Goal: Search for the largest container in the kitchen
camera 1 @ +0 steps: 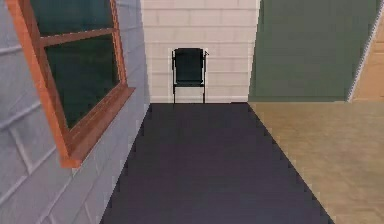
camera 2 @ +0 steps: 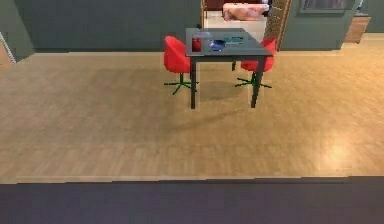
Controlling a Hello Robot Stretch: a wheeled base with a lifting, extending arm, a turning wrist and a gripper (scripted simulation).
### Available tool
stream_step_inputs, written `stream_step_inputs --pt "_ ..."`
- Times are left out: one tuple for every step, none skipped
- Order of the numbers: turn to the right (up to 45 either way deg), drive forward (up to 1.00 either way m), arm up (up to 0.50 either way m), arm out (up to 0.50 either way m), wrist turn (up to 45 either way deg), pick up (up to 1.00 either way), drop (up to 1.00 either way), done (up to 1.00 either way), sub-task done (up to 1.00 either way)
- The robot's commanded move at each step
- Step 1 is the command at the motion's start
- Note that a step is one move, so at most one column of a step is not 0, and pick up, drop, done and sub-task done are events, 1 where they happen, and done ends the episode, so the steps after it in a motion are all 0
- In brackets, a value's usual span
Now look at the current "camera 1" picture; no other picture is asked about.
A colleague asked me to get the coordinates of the black chair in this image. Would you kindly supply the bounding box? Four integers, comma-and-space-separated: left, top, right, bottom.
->
171, 47, 208, 104

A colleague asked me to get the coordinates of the orange wooden framed window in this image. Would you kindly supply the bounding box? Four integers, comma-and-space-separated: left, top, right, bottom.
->
5, 0, 136, 169

